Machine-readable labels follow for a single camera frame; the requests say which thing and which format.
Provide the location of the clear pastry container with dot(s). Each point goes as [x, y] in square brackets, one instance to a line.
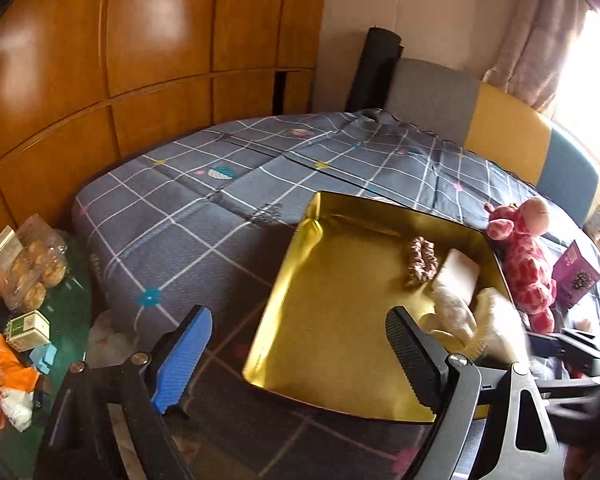
[33, 263]

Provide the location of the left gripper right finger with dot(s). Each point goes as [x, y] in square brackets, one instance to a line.
[518, 441]

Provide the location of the grey white knit glove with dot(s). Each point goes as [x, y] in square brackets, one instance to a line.
[485, 322]

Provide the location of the wooden wardrobe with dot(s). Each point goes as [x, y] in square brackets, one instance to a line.
[86, 83]

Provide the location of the black rolled mat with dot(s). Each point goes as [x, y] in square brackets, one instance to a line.
[371, 83]

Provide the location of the grey yellow blue headboard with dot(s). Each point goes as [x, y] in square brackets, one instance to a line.
[498, 127]

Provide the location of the grey plaid bed sheet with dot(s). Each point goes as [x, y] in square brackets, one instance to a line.
[207, 219]

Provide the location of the left beige curtain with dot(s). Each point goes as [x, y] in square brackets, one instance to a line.
[535, 49]

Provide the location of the gold storage box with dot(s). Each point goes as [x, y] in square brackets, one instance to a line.
[321, 339]

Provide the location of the brown satin scrunchie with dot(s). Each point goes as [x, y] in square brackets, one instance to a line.
[422, 263]

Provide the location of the purple cardboard box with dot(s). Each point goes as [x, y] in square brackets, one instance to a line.
[574, 275]

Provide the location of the pink giraffe plush toy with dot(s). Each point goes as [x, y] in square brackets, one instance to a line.
[527, 272]

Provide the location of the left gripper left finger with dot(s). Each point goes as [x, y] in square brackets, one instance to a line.
[79, 441]

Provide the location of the small green white box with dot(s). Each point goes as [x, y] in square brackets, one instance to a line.
[28, 331]

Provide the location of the orange plastic bag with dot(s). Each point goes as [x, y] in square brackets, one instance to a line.
[17, 385]

